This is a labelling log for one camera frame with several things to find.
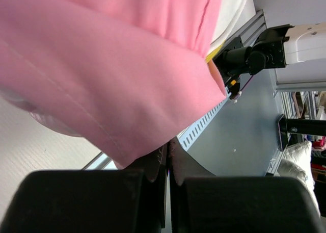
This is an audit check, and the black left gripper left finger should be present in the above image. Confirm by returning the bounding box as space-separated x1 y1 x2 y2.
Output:
1 145 168 232

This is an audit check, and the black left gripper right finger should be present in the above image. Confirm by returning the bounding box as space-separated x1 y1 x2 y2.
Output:
169 139 325 232

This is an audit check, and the pink pillowcase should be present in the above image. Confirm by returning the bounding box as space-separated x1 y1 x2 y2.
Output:
1 0 226 166

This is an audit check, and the white pillow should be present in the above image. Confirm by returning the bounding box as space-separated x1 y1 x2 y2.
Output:
205 0 248 62

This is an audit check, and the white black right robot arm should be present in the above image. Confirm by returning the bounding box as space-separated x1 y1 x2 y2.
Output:
213 22 325 78

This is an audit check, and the white quilted cushion background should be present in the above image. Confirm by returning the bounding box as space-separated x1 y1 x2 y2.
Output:
277 141 321 217

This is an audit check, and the black stand in background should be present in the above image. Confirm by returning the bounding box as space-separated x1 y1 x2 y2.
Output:
277 114 326 151

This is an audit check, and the slotted cable duct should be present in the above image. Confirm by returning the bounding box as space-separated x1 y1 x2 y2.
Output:
177 99 227 151

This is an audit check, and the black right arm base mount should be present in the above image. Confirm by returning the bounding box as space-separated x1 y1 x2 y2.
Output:
213 36 245 102

